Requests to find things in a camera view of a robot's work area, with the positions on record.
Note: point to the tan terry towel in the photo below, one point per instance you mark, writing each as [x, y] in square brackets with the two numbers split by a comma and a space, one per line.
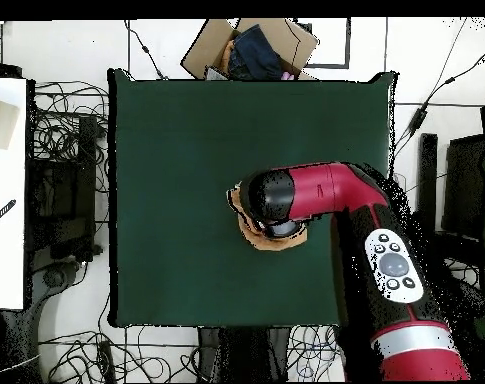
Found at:
[274, 244]

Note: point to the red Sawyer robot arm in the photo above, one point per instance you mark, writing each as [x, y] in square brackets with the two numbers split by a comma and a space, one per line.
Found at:
[326, 188]

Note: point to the small pink item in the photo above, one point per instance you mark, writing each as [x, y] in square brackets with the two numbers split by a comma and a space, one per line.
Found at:
[288, 76]

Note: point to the dark green table cloth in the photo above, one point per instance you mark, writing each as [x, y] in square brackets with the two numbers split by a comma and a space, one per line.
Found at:
[166, 120]

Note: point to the orange cloth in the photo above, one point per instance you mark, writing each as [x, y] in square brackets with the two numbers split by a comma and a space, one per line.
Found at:
[227, 54]

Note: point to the dark blue jeans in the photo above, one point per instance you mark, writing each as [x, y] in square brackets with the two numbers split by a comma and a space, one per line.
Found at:
[254, 52]

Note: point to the black stand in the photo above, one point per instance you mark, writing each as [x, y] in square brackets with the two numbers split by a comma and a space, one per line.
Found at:
[428, 156]
[86, 160]

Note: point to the brown cardboard box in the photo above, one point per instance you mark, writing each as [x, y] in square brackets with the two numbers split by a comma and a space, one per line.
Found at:
[202, 52]

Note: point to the black stand base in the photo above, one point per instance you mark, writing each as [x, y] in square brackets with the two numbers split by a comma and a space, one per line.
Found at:
[54, 276]

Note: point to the black power strip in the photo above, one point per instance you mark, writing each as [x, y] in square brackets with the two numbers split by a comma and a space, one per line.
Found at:
[106, 360]

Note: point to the white desk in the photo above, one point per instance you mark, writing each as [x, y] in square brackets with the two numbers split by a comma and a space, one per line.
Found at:
[6, 240]

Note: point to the black striped tool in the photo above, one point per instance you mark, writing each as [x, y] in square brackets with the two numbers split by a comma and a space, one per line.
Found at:
[2, 212]

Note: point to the beige box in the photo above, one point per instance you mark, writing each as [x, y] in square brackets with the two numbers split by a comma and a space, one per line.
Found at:
[0, 124]

